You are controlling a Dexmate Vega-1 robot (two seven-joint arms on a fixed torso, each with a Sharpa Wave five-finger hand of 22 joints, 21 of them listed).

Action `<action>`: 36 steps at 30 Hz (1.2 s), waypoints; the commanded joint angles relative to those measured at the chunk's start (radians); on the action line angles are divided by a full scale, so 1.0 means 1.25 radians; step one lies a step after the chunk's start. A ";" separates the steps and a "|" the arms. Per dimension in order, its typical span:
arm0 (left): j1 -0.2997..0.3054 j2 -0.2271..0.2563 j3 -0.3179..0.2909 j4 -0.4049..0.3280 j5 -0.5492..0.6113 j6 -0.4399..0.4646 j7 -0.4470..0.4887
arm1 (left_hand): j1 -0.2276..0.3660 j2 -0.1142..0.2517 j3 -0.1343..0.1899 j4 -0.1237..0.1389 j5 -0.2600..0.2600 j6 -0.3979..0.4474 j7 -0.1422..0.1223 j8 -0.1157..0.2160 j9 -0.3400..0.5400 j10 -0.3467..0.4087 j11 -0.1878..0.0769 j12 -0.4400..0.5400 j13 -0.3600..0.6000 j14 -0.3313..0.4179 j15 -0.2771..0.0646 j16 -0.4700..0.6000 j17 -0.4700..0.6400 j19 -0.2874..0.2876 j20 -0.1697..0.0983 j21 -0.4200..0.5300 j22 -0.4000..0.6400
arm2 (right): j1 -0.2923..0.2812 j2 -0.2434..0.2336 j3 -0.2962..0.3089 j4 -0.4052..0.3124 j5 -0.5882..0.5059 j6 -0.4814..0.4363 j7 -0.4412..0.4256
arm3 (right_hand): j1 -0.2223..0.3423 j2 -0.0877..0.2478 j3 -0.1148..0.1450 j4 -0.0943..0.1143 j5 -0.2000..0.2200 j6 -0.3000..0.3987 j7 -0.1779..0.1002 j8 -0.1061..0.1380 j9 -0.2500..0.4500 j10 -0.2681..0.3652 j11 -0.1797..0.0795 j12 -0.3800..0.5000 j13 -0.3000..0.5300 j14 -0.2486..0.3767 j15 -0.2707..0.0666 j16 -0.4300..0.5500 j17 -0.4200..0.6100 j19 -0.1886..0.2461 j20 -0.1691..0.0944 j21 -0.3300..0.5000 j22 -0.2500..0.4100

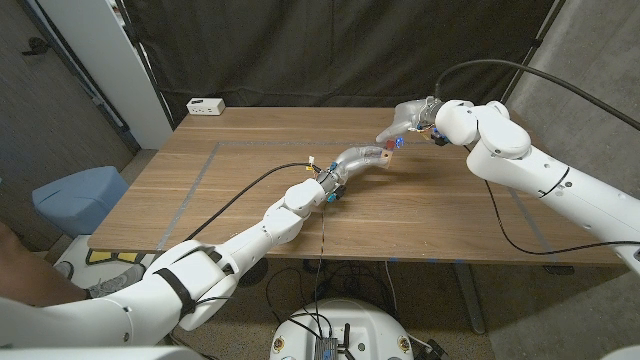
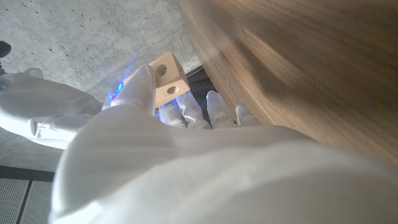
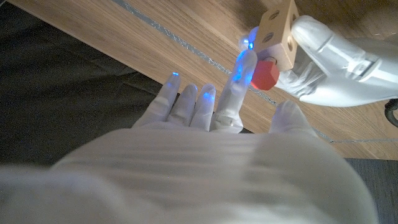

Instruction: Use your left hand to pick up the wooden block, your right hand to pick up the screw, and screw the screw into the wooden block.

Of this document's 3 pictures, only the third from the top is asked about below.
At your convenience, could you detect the wooden block with holes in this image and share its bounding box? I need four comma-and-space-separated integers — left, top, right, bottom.
253, 0, 300, 72

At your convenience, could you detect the black backdrop curtain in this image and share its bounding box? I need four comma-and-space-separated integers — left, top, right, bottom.
0, 1, 180, 167

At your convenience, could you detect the red-headed wooden screw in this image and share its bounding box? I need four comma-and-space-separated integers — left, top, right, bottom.
250, 57, 280, 91

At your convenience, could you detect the grey tape outline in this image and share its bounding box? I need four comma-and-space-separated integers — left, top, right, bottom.
111, 0, 398, 144

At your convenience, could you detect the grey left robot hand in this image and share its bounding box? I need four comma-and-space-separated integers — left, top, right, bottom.
239, 15, 398, 108

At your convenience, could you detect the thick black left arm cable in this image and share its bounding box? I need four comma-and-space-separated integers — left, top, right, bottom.
384, 98, 398, 128

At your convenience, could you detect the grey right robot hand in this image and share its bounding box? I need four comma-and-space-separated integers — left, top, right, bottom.
0, 49, 379, 224

